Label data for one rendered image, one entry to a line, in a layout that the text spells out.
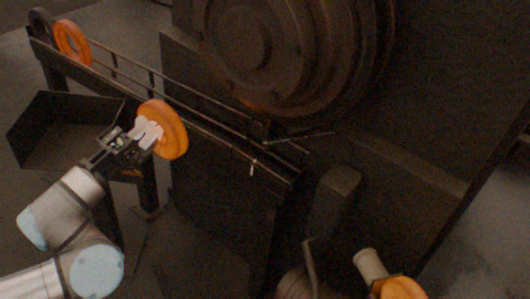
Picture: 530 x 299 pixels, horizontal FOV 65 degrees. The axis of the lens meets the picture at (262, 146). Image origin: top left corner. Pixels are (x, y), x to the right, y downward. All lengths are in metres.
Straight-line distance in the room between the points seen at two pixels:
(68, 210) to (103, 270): 0.18
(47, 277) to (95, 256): 0.08
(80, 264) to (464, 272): 1.61
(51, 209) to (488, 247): 1.81
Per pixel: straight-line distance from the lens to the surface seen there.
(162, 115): 0.98
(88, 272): 0.81
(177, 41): 1.30
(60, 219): 0.95
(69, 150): 1.38
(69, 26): 1.68
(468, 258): 2.09
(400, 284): 0.93
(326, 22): 0.75
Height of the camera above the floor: 1.53
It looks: 44 degrees down
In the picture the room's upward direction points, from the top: 7 degrees clockwise
